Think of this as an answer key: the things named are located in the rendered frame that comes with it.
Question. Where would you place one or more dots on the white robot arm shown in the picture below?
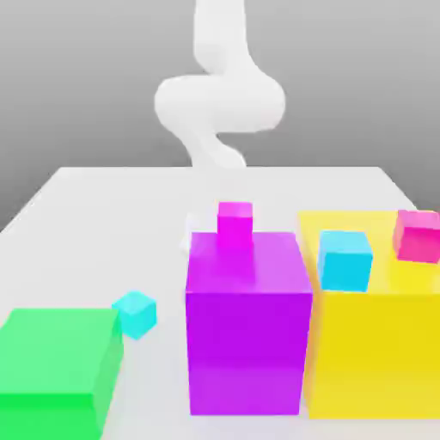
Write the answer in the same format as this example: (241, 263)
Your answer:
(220, 103)

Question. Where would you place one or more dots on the small magenta cube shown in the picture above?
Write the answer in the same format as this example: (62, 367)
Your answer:
(235, 223)

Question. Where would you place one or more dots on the small cyan cube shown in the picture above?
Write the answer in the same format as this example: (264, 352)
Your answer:
(135, 314)

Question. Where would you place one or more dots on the small blue cube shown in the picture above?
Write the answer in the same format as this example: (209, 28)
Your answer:
(344, 264)

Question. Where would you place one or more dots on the small pink cube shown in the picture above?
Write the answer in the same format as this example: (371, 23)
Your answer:
(417, 240)

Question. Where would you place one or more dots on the large purple box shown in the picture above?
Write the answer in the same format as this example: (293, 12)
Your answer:
(247, 343)

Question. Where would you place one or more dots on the large yellow box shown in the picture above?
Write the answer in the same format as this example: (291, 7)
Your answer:
(371, 354)

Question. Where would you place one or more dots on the large green box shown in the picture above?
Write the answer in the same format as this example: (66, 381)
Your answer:
(51, 364)

